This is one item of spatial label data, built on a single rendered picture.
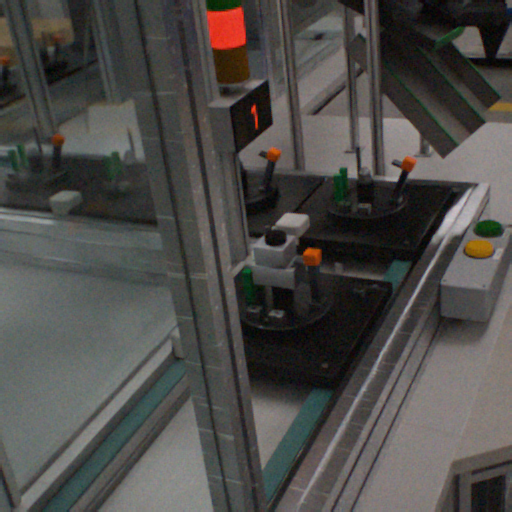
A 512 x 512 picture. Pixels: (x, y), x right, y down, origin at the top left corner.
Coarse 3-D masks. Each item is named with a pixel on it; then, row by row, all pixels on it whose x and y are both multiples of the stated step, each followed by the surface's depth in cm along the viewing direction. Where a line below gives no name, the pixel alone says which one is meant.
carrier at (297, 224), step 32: (320, 192) 148; (352, 192) 142; (384, 192) 140; (416, 192) 143; (448, 192) 142; (288, 224) 134; (320, 224) 137; (352, 224) 134; (384, 224) 133; (416, 224) 133; (384, 256) 128; (416, 256) 126
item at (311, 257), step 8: (304, 256) 106; (312, 256) 106; (320, 256) 107; (296, 264) 108; (304, 264) 107; (312, 264) 106; (312, 272) 107; (312, 280) 108; (312, 288) 108; (320, 288) 109; (312, 296) 109; (320, 296) 109
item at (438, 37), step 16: (336, 0) 149; (352, 0) 147; (384, 0) 143; (384, 16) 144; (432, 16) 153; (448, 16) 151; (400, 32) 144; (416, 32) 142; (432, 32) 148; (448, 32) 150; (432, 48) 142
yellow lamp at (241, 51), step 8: (232, 48) 112; (240, 48) 113; (216, 56) 113; (224, 56) 113; (232, 56) 113; (240, 56) 113; (216, 64) 114; (224, 64) 113; (232, 64) 113; (240, 64) 114; (248, 64) 115; (216, 72) 115; (224, 72) 114; (232, 72) 114; (240, 72) 114; (248, 72) 115; (216, 80) 116; (224, 80) 114; (232, 80) 114; (240, 80) 114
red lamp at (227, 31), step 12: (216, 12) 110; (228, 12) 110; (240, 12) 111; (216, 24) 111; (228, 24) 111; (240, 24) 112; (216, 36) 112; (228, 36) 111; (240, 36) 112; (216, 48) 113; (228, 48) 112
